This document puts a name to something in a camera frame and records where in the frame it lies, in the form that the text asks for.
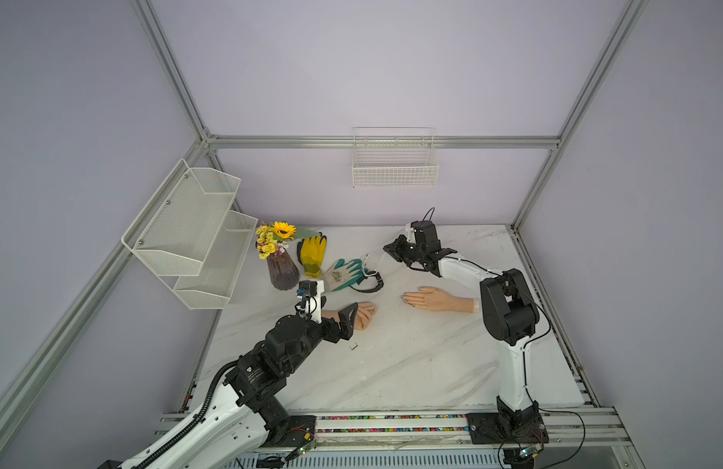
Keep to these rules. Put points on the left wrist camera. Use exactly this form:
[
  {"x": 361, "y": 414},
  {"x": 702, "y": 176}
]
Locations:
[{"x": 309, "y": 305}]

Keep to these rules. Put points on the green white garden glove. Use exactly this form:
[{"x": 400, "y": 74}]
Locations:
[{"x": 343, "y": 274}]

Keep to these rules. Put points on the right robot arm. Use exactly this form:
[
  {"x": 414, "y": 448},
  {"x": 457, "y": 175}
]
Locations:
[{"x": 509, "y": 313}]

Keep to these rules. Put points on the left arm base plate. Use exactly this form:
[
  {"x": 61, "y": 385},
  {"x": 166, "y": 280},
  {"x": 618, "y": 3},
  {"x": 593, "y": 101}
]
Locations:
[{"x": 293, "y": 432}]

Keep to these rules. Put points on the white wire wall basket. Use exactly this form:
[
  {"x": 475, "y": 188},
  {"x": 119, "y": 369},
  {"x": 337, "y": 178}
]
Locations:
[{"x": 394, "y": 158}]

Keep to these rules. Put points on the white wrist watch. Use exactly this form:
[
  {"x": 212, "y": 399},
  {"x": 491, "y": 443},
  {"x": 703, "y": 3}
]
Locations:
[{"x": 368, "y": 267}]

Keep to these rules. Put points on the white two-tier mesh shelf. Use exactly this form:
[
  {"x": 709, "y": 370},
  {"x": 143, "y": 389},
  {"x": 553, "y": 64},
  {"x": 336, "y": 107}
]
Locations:
[{"x": 191, "y": 236}]

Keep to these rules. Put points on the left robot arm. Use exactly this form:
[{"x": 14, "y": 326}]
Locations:
[{"x": 240, "y": 410}]

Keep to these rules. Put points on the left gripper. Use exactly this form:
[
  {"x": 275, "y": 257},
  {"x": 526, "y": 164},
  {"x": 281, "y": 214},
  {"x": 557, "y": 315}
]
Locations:
[{"x": 344, "y": 328}]

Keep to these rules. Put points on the yellow black work glove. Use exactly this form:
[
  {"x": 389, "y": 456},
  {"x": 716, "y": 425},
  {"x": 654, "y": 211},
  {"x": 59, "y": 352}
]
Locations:
[{"x": 310, "y": 253}]

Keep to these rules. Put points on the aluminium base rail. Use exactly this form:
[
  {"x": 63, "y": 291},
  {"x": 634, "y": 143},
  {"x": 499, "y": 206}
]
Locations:
[{"x": 447, "y": 429}]

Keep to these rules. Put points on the black wrist watch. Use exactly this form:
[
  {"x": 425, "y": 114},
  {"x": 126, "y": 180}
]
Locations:
[{"x": 370, "y": 282}]

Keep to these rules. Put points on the yellow sunflower bouquet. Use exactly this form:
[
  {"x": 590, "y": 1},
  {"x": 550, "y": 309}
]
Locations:
[{"x": 273, "y": 239}]

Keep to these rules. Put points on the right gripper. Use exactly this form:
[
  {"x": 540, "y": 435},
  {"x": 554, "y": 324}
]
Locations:
[{"x": 397, "y": 247}]

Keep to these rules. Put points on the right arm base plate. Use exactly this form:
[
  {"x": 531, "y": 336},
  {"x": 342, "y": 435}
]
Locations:
[{"x": 488, "y": 428}]

